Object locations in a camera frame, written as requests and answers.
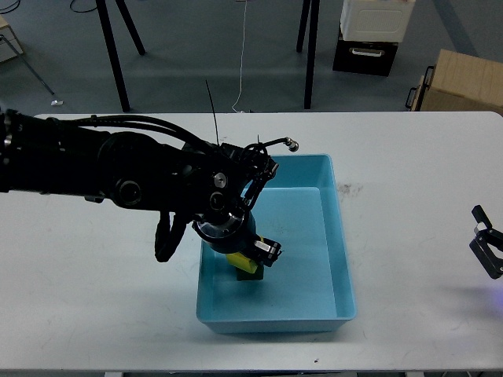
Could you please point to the yellow block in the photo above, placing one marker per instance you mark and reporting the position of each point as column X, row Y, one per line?
column 242, row 262

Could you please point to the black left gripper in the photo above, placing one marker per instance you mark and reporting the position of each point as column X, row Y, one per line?
column 236, row 234

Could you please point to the blue plastic bin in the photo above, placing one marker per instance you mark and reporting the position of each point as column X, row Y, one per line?
column 309, row 288

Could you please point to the green block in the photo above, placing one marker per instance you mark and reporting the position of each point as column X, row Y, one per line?
column 257, row 275

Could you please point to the wooden furniture at left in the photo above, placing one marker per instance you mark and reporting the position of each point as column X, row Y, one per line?
column 10, row 45

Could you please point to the black tripod right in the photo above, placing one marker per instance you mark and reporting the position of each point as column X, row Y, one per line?
column 308, row 28

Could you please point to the cardboard box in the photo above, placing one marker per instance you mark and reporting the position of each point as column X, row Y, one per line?
column 460, row 82

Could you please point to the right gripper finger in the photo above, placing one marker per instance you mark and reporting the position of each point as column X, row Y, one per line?
column 485, row 237

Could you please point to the black metal rack handles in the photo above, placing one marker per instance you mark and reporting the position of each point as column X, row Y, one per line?
column 416, row 94

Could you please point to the white plastic crate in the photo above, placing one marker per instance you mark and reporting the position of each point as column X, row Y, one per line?
column 375, row 21

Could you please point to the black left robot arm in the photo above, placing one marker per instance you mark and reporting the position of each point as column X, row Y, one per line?
column 143, row 163

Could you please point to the black storage box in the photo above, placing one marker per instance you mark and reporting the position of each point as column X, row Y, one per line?
column 369, row 58

